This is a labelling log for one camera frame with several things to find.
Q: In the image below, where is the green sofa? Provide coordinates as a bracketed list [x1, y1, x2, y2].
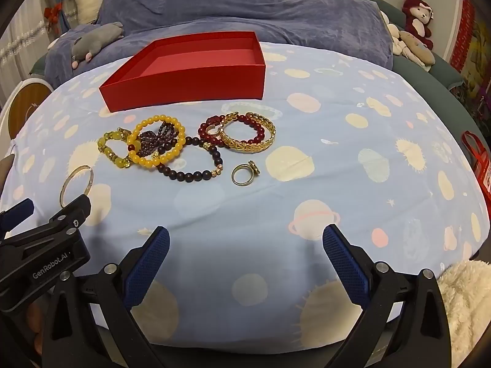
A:
[29, 0, 491, 150]

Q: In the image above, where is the gold chain bracelet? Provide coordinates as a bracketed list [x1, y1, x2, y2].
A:
[218, 112, 277, 155]

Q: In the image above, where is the white lace curtain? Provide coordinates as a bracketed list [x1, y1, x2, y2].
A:
[0, 0, 73, 85]

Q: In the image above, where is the blue planet print blanket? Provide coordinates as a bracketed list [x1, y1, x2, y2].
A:
[0, 40, 486, 355]

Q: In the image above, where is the dark brown bead bracelet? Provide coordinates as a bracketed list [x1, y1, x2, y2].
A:
[157, 136, 224, 182]

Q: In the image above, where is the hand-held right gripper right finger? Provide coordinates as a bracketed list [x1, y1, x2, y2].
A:
[322, 224, 451, 368]

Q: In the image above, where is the dark red bead bracelet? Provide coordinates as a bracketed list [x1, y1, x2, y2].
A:
[197, 113, 267, 148]

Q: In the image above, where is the person's left hand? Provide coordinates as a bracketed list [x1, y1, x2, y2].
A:
[25, 303, 44, 357]

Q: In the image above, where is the red gift bag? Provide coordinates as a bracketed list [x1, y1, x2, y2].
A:
[460, 130, 491, 200]

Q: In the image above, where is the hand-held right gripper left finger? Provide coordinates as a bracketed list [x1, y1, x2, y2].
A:
[41, 225, 171, 368]

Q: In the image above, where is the small white plush toy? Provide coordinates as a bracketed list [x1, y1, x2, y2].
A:
[381, 11, 407, 58]

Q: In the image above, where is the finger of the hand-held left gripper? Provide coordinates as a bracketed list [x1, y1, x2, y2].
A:
[50, 195, 93, 231]
[0, 198, 33, 234]

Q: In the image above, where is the grey plush toy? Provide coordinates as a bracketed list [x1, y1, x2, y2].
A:
[71, 22, 125, 70]

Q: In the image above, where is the round wooden side table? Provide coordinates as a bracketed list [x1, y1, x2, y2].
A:
[0, 77, 54, 140]

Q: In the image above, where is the dark purple garnet bracelet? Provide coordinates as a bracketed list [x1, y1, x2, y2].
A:
[138, 121, 181, 158]

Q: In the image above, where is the red bordered wall hanging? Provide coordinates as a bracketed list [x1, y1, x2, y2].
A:
[450, 0, 491, 104]

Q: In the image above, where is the yellow bead bracelet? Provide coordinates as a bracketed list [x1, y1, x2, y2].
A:
[126, 114, 187, 168]

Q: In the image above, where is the yellow-green stone bracelet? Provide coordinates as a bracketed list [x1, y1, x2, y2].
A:
[98, 127, 135, 168]

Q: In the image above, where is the white fluffy blanket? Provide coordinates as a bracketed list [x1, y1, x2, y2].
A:
[437, 260, 491, 368]

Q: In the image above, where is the gold ring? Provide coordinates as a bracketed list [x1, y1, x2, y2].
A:
[231, 160, 261, 188]

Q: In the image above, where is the thin red bangle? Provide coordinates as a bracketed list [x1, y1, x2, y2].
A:
[59, 165, 95, 208]

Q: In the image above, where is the red cardboard box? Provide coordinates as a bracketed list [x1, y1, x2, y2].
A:
[99, 31, 266, 113]

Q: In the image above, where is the grey-blue velvet sofa cover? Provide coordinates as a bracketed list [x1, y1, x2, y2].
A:
[44, 0, 396, 89]

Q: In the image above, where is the red ribbon decoration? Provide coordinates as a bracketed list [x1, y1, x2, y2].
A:
[44, 2, 64, 24]

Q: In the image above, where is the red monkey plush toy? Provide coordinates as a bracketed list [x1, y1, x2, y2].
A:
[401, 0, 435, 50]

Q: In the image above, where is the beige flat plush toy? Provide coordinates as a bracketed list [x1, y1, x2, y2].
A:
[399, 31, 437, 67]

